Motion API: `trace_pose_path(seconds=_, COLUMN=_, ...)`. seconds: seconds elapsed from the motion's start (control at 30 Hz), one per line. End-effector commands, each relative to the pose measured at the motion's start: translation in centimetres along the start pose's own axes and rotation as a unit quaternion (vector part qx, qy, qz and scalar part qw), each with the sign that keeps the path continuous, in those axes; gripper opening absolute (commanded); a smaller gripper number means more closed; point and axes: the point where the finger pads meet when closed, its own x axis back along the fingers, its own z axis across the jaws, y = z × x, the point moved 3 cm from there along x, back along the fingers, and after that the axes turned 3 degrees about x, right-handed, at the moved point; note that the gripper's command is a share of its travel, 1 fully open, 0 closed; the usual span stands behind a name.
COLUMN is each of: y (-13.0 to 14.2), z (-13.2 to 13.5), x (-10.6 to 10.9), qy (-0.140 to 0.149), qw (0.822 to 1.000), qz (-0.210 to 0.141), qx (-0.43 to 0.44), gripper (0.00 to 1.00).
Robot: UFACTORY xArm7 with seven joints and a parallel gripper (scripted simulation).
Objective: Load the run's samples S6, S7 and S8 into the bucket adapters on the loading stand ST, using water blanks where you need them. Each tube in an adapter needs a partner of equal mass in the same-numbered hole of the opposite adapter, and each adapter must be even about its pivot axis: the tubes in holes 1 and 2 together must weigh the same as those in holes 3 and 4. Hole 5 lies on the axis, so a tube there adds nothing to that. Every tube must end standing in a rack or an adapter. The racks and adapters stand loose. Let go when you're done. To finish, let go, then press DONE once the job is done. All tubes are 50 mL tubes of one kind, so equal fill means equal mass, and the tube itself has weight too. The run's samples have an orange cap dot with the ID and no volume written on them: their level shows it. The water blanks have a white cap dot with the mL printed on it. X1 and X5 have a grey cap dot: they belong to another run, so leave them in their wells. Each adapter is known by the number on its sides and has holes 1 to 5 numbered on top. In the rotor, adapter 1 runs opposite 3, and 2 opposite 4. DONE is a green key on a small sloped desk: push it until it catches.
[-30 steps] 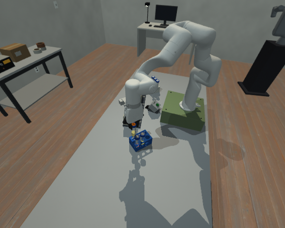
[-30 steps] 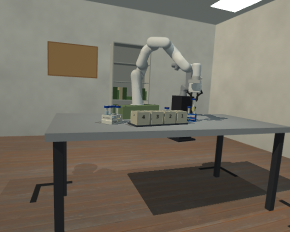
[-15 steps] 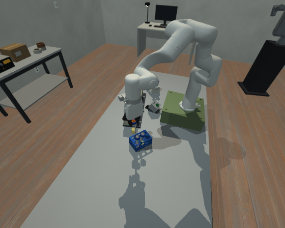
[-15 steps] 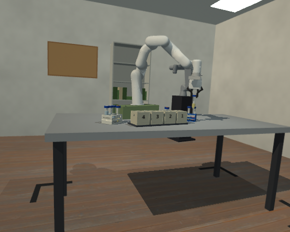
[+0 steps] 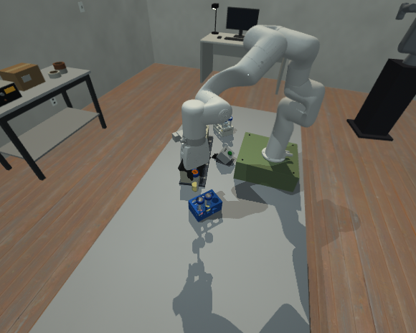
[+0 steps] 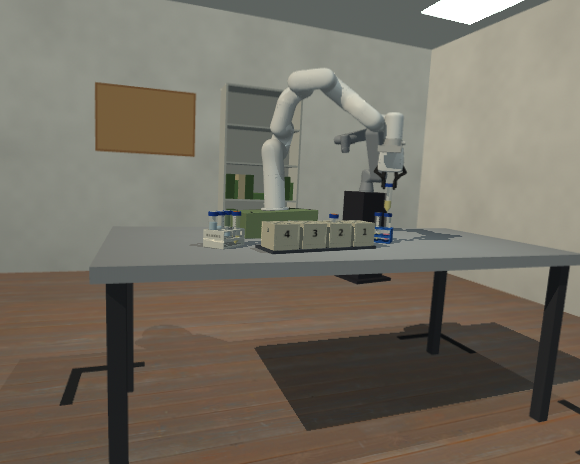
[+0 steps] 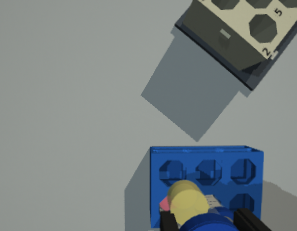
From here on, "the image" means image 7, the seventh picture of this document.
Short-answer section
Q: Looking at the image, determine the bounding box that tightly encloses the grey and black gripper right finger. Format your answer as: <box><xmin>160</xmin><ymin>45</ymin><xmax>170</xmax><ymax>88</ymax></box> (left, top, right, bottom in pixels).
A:
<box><xmin>233</xmin><ymin>208</ymin><xmax>272</xmax><ymax>231</ymax></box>

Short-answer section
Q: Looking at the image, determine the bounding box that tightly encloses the blue tube rack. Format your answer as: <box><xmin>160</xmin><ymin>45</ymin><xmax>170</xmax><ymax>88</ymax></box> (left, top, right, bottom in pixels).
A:
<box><xmin>150</xmin><ymin>146</ymin><xmax>264</xmax><ymax>228</ymax></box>

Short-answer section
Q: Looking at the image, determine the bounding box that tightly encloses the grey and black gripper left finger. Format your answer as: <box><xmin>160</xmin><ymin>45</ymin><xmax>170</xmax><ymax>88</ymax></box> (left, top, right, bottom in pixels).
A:
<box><xmin>160</xmin><ymin>211</ymin><xmax>179</xmax><ymax>231</ymax></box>

